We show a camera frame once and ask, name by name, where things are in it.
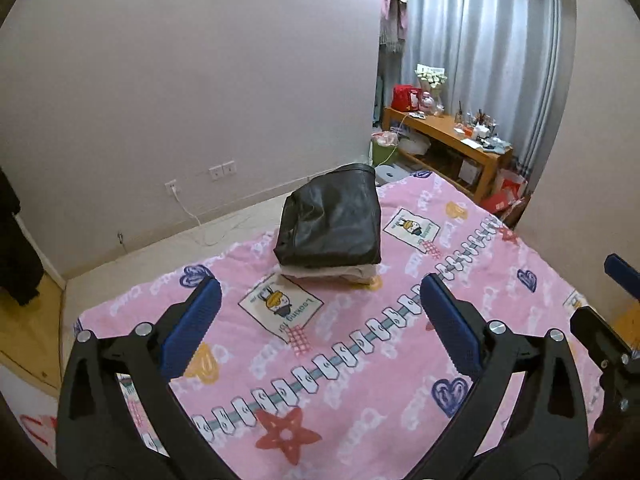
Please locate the white flower bouquet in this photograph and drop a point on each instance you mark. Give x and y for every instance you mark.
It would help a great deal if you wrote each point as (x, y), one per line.
(431, 79)

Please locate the black leather jacket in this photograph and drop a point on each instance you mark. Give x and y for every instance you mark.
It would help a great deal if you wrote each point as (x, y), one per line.
(332, 220)

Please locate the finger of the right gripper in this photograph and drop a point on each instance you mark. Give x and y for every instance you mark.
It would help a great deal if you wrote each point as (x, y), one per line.
(623, 274)

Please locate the pink cartoon bed blanket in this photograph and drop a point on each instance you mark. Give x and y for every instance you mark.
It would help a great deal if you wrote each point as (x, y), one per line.
(329, 379)

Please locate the grey striped curtain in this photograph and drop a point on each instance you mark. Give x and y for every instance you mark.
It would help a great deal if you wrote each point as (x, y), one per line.
(500, 57)

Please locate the white folded clothes stack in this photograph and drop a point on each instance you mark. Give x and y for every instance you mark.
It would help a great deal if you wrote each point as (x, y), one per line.
(362, 274)

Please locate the red white paper bag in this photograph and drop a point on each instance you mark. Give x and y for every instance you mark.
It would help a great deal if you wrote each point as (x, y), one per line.
(509, 187)

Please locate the white wall socket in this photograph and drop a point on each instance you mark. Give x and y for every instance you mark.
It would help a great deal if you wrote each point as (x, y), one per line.
(224, 170)

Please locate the red gift bag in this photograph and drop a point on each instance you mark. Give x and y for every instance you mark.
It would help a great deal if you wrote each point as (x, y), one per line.
(405, 98)

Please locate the wooden desk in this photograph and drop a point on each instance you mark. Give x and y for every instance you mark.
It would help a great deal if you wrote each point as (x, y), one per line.
(447, 151)

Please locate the green waste bin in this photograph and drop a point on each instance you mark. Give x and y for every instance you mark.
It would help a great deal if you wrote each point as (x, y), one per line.
(384, 145)

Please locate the hanging pink clothes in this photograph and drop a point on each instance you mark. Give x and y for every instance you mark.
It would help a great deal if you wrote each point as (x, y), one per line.
(393, 25)

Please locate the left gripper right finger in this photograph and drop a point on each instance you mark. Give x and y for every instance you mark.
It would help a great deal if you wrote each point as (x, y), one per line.
(524, 416)

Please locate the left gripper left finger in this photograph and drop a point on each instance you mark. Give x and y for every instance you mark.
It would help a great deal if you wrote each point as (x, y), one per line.
(117, 415)

